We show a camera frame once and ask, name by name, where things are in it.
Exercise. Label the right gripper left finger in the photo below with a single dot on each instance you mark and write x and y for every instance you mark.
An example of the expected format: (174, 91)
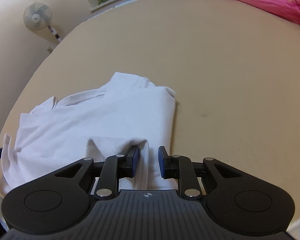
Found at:
(61, 199)

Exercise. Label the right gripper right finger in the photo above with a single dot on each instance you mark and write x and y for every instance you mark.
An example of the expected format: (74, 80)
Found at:
(234, 199)

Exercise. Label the white long-sleeve shirt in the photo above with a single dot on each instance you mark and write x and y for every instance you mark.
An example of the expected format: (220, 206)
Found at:
(127, 111)

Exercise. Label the beige mattress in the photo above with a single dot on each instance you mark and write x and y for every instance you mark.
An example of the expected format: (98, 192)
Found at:
(235, 70)

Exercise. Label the white standing fan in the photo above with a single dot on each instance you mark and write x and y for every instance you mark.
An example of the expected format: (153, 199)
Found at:
(38, 16)

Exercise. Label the wall power socket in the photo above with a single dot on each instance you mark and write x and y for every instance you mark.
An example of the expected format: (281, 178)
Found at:
(50, 50)

